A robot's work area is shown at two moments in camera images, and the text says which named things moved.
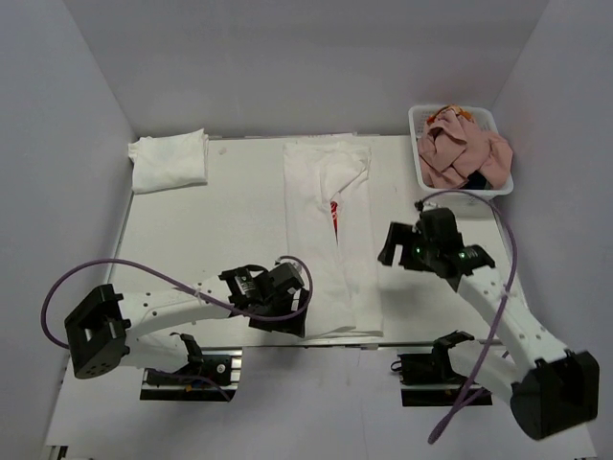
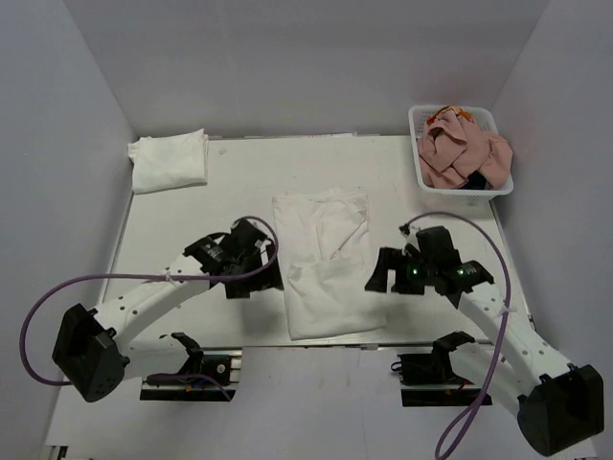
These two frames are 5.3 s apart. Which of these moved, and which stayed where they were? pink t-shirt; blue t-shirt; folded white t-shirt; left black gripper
Moved: left black gripper
Stayed: pink t-shirt; blue t-shirt; folded white t-shirt
